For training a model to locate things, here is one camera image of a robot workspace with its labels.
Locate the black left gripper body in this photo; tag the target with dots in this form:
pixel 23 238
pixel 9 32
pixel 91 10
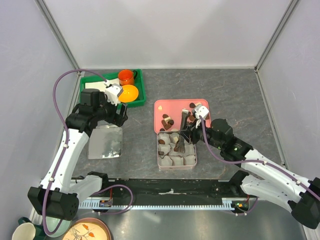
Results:
pixel 110 110

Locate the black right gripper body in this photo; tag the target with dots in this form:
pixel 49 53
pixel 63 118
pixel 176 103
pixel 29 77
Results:
pixel 198 133

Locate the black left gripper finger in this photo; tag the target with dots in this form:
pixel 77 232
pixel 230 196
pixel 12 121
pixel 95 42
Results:
pixel 123 111
pixel 119 120

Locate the brown bar chocolate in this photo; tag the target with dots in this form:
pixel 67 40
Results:
pixel 178 149

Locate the brown oval chocolate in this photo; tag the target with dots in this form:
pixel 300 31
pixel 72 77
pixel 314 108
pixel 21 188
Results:
pixel 161 142

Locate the pink tray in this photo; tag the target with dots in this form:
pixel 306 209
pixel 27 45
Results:
pixel 173 108

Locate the pink chocolate tin box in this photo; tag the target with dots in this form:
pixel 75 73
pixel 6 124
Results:
pixel 167 159

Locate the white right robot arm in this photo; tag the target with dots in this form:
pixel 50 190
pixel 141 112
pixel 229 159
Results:
pixel 259 176

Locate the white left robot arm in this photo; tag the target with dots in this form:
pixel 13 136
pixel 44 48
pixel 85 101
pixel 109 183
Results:
pixel 55 197

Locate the yellow bowl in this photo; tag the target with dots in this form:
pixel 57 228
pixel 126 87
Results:
pixel 130 93

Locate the silver tin lid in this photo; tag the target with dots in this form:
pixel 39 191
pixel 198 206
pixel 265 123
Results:
pixel 106 142

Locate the green plastic bin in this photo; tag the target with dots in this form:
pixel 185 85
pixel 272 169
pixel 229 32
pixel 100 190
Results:
pixel 139 83

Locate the orange mug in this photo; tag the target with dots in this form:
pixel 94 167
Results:
pixel 127 77

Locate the pink painted plate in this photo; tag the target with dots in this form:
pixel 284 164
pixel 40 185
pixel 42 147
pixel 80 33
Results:
pixel 88 228

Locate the cream and green mug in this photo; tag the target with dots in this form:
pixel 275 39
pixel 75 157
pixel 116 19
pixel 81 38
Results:
pixel 26 230

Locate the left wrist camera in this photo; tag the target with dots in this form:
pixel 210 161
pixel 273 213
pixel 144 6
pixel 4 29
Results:
pixel 112 93

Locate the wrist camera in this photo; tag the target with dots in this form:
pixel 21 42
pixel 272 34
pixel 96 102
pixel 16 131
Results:
pixel 112 93
pixel 200 111

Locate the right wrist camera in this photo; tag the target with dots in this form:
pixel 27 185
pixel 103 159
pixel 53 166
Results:
pixel 200 111

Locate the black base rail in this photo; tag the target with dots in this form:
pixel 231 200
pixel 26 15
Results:
pixel 170 192

